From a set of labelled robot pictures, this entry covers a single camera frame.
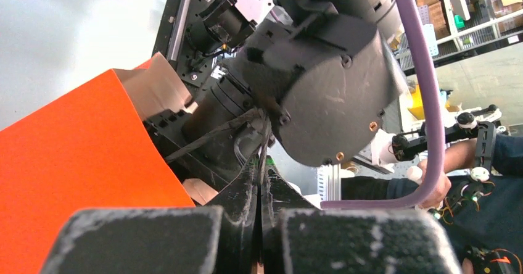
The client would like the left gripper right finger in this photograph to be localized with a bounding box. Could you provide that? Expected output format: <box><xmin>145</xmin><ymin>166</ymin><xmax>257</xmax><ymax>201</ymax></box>
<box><xmin>260</xmin><ymin>166</ymin><xmax>461</xmax><ymax>273</ymax></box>

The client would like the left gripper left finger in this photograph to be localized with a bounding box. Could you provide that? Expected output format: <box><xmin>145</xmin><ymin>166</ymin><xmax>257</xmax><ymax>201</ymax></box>
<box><xmin>41</xmin><ymin>164</ymin><xmax>257</xmax><ymax>273</ymax></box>

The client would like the orange paper bag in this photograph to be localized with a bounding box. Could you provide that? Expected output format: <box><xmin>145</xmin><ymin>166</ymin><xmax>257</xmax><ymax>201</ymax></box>
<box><xmin>1</xmin><ymin>54</ymin><xmax>194</xmax><ymax>273</ymax></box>

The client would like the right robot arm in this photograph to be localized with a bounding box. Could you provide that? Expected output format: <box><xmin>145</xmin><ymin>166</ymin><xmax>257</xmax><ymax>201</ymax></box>
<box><xmin>144</xmin><ymin>0</ymin><xmax>405</xmax><ymax>189</ymax></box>

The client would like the operator forearm dark sleeve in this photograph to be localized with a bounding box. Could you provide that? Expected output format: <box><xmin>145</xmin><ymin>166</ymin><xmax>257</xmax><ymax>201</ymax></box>
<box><xmin>341</xmin><ymin>135</ymin><xmax>522</xmax><ymax>206</ymax></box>

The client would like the operator bare hand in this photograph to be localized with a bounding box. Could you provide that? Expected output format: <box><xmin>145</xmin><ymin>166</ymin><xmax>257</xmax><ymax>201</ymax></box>
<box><xmin>406</xmin><ymin>159</ymin><xmax>452</xmax><ymax>211</ymax></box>

